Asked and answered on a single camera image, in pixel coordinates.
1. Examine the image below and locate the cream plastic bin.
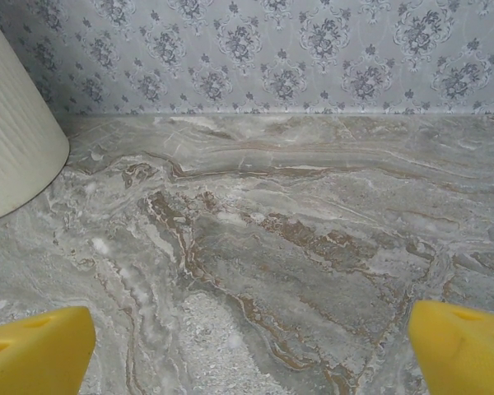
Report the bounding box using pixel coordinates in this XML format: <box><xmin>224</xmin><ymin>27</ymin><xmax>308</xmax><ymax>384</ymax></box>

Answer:
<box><xmin>0</xmin><ymin>0</ymin><xmax>71</xmax><ymax>225</ymax></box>

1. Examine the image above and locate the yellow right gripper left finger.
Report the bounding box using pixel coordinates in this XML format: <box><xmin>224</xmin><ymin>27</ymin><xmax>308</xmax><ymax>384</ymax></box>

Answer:
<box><xmin>0</xmin><ymin>304</ymin><xmax>96</xmax><ymax>395</ymax></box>

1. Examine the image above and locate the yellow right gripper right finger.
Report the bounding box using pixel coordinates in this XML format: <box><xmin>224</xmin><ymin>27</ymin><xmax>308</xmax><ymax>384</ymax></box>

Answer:
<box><xmin>407</xmin><ymin>299</ymin><xmax>494</xmax><ymax>395</ymax></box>

